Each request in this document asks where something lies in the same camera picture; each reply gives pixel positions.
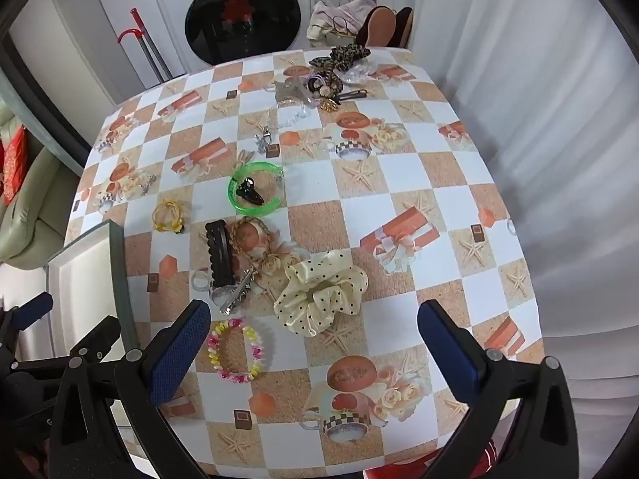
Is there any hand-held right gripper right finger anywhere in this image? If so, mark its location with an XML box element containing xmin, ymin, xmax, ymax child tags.
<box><xmin>417</xmin><ymin>299</ymin><xmax>580</xmax><ymax>479</ymax></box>

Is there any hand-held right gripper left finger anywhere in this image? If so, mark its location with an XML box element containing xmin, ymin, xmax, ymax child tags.
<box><xmin>47</xmin><ymin>299</ymin><xmax>211</xmax><ymax>479</ymax></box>

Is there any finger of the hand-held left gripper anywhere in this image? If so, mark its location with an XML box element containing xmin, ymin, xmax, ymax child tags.
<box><xmin>0</xmin><ymin>293</ymin><xmax>54</xmax><ymax>360</ymax></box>
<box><xmin>70</xmin><ymin>316</ymin><xmax>123</xmax><ymax>360</ymax></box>

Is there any colourful bead bracelet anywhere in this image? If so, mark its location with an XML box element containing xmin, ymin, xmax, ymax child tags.
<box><xmin>206</xmin><ymin>318</ymin><xmax>265</xmax><ymax>385</ymax></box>

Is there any grey rectangular tray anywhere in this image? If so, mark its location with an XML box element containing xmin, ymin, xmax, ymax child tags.
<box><xmin>44</xmin><ymin>220</ymin><xmax>141</xmax><ymax>360</ymax></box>

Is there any black scalloped hair clip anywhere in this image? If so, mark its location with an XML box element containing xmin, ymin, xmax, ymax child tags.
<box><xmin>204</xmin><ymin>220</ymin><xmax>236</xmax><ymax>287</ymax></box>

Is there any yellow flower hair tie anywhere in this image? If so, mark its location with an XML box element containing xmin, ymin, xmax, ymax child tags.
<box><xmin>151</xmin><ymin>198</ymin><xmax>187</xmax><ymax>234</ymax></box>

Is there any cream polka dot scrunchie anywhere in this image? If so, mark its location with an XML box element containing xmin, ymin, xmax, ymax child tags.
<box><xmin>272</xmin><ymin>249</ymin><xmax>369</xmax><ymax>337</ymax></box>

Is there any green translucent bangle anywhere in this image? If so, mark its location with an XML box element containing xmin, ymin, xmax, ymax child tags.
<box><xmin>228</xmin><ymin>160</ymin><xmax>285</xmax><ymax>216</ymax></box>

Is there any small black claw clip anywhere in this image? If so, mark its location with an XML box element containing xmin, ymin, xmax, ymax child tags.
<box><xmin>237</xmin><ymin>176</ymin><xmax>264</xmax><ymax>206</ymax></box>

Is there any silver alligator hair clip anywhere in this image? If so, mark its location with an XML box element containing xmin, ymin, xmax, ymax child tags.
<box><xmin>227</xmin><ymin>267</ymin><xmax>260</xmax><ymax>310</ymax></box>

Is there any pale green sofa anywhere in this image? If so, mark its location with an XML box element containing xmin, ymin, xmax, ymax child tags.
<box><xmin>0</xmin><ymin>105</ymin><xmax>68</xmax><ymax>265</ymax></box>

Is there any red and white object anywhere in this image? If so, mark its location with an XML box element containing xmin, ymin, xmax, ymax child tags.
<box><xmin>364</xmin><ymin>436</ymin><xmax>502</xmax><ymax>479</ymax></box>

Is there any red patterned cushion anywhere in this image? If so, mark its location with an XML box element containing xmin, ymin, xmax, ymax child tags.
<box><xmin>0</xmin><ymin>125</ymin><xmax>28</xmax><ymax>205</ymax></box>

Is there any white curtain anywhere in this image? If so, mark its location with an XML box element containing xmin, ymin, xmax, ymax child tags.
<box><xmin>414</xmin><ymin>0</ymin><xmax>639</xmax><ymax>410</ymax></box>

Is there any black barrette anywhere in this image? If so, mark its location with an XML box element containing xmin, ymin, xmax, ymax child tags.
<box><xmin>334</xmin><ymin>89</ymin><xmax>369</xmax><ymax>107</ymax></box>

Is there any red and grey mop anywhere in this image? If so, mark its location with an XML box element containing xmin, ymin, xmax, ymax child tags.
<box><xmin>116</xmin><ymin>7</ymin><xmax>175</xmax><ymax>83</ymax></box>

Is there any clear plastic bag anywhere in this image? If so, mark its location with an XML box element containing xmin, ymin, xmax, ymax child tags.
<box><xmin>342</xmin><ymin>62</ymin><xmax>380</xmax><ymax>85</ymax></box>

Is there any leopard print bow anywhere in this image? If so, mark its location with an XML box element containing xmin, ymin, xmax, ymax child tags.
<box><xmin>308</xmin><ymin>44</ymin><xmax>373</xmax><ymax>71</ymax></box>

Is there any brown soled black shoe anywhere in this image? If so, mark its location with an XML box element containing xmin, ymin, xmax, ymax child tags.
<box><xmin>357</xmin><ymin>5</ymin><xmax>397</xmax><ymax>49</ymax></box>
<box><xmin>392</xmin><ymin>6</ymin><xmax>415</xmax><ymax>48</ymax></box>

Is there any brown braided hair tie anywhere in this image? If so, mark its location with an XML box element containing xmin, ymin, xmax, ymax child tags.
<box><xmin>227</xmin><ymin>216</ymin><xmax>275</xmax><ymax>265</ymax></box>

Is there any dark sliding door frame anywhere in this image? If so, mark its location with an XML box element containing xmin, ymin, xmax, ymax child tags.
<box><xmin>0</xmin><ymin>25</ymin><xmax>93</xmax><ymax>175</ymax></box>

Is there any clear bead bracelet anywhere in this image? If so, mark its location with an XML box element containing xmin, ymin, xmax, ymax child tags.
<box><xmin>277</xmin><ymin>102</ymin><xmax>313</xmax><ymax>131</ymax></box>

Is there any pink bead hair tie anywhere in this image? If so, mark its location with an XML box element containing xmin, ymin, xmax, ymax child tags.
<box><xmin>314</xmin><ymin>82</ymin><xmax>345</xmax><ymax>103</ymax></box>

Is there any purple hair tie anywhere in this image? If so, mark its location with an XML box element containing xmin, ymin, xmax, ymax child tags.
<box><xmin>306</xmin><ymin>71</ymin><xmax>340</xmax><ymax>91</ymax></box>

